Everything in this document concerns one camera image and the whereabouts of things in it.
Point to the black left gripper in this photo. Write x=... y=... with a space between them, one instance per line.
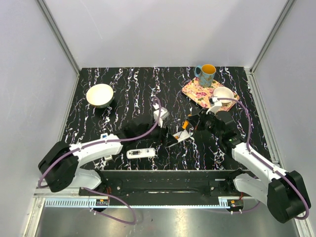
x=163 y=139

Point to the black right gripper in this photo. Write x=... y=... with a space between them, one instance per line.
x=197 y=120

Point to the white remote orange compartment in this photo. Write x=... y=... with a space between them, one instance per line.
x=182 y=135

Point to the white remote black batteries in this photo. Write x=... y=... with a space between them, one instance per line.
x=141 y=153

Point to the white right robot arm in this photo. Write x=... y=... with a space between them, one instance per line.
x=283 y=193

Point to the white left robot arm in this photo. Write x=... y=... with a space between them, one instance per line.
x=61 y=167

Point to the white remote blue battery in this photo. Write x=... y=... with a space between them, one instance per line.
x=109 y=157

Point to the small white cup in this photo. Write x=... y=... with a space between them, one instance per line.
x=223 y=92

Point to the blue floral mug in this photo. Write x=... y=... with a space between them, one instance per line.
x=205 y=74

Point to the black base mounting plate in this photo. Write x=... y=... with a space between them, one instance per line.
x=204 y=182

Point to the cream ceramic bowl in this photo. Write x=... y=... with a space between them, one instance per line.
x=100 y=95

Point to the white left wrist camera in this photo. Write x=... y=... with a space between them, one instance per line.
x=160 y=114

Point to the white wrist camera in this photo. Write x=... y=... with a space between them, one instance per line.
x=160 y=114
x=216 y=104

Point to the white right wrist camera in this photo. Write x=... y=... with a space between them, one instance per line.
x=216 y=104

